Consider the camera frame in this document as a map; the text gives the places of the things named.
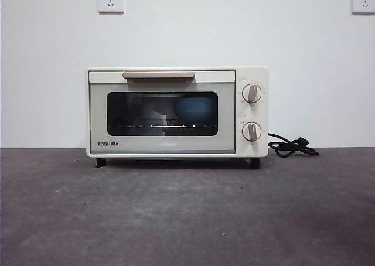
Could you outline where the beige oven knob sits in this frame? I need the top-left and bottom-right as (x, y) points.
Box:
(241, 121), (263, 142)
(241, 83), (263, 104)

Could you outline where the cream toaster oven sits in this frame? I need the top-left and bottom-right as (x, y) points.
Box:
(85, 66), (270, 170)

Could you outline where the white wall socket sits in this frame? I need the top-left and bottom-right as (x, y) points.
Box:
(98, 0), (125, 14)
(351, 0), (375, 14)

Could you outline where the glass oven door beige handle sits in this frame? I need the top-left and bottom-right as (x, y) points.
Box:
(88, 70), (236, 155)

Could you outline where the black oven power cable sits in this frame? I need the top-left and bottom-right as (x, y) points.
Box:
(268, 132), (320, 158)

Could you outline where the metal oven wire rack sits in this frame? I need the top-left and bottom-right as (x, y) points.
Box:
(108, 124), (217, 130)

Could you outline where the blue ribbed bowl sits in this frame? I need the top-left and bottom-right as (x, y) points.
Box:
(175, 97), (213, 125)

